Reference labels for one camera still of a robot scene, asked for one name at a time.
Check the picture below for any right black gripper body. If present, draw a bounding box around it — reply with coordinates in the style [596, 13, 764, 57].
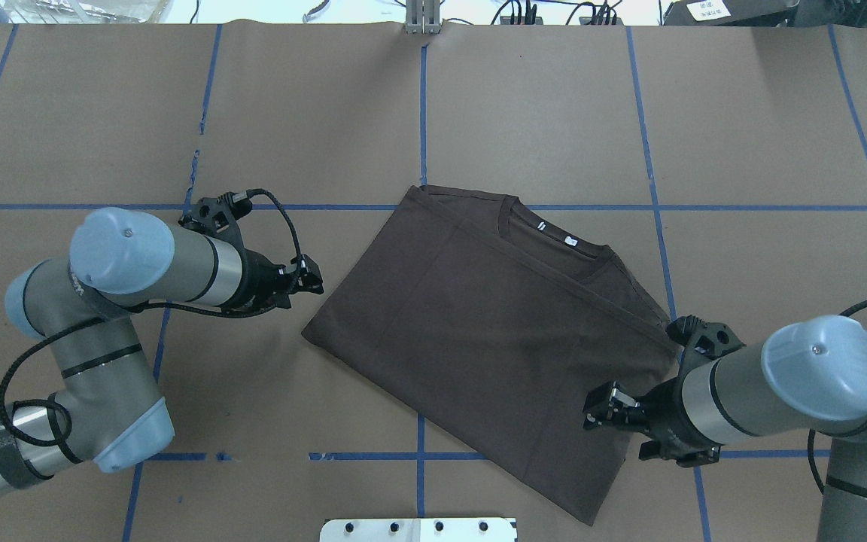
[637, 380, 720, 469]

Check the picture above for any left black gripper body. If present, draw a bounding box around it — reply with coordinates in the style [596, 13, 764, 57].
[234, 250, 306, 313]

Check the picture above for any brown t-shirt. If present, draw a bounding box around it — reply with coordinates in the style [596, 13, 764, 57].
[302, 184, 677, 525]

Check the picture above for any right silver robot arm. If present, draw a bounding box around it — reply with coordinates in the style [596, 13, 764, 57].
[583, 300, 867, 541]

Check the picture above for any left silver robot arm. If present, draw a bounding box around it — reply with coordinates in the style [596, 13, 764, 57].
[0, 191, 324, 497]

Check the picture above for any clear plastic bag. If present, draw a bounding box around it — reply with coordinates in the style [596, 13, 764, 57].
[0, 1, 171, 24]

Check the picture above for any black box with label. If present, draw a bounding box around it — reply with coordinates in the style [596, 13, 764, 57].
[662, 1, 799, 27]

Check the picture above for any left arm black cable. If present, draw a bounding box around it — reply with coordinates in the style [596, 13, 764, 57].
[0, 188, 305, 467]

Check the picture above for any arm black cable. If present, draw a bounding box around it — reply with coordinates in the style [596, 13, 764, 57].
[806, 290, 867, 494]
[0, 188, 305, 467]

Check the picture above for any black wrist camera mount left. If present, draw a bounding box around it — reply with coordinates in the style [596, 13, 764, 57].
[178, 192, 254, 248]

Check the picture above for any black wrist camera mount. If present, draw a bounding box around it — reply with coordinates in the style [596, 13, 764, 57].
[665, 315, 746, 373]
[178, 192, 254, 248]

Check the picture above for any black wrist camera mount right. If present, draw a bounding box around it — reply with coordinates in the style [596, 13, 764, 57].
[665, 315, 746, 373]

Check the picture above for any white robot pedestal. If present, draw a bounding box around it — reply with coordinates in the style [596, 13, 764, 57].
[319, 516, 519, 541]

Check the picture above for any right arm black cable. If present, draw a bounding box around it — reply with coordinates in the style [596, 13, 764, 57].
[806, 290, 867, 494]

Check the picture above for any aluminium frame post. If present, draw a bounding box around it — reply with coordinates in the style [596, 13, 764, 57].
[400, 0, 443, 35]

